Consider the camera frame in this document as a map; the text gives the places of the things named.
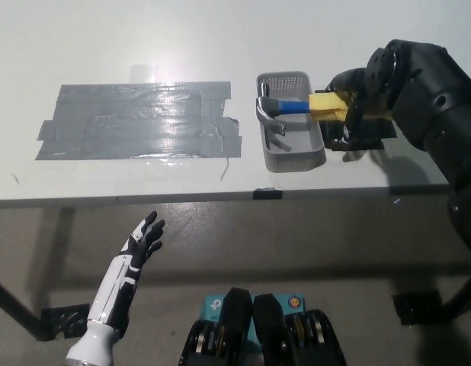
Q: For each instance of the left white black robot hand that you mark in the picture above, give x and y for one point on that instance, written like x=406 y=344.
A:
x=117 y=289

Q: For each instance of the gray perforated plastic container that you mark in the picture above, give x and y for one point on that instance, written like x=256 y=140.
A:
x=296 y=152

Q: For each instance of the black tape patch on desk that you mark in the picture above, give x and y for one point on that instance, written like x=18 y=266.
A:
x=372 y=137

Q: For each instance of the black floor tape patch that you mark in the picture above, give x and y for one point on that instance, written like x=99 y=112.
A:
x=64 y=322
x=416 y=307

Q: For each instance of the black table leg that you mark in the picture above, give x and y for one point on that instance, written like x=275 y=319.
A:
x=18 y=309

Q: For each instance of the small black tape strip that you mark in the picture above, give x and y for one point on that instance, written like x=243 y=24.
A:
x=268 y=193

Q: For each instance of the gray duct tape patch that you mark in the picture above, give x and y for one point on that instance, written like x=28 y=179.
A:
x=140 y=122

